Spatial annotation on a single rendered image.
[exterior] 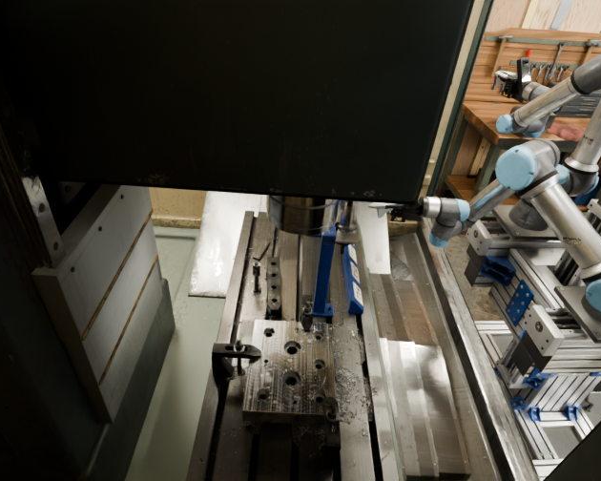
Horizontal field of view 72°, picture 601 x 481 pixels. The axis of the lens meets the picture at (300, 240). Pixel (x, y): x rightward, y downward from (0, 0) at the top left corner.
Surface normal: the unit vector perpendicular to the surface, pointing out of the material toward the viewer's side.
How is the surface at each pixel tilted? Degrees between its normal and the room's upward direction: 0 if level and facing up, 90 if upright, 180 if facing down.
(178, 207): 90
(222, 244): 24
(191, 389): 0
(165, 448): 0
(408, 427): 8
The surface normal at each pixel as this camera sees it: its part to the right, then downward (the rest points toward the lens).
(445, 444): 0.07, -0.70
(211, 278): 0.05, -0.48
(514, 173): -0.84, 0.22
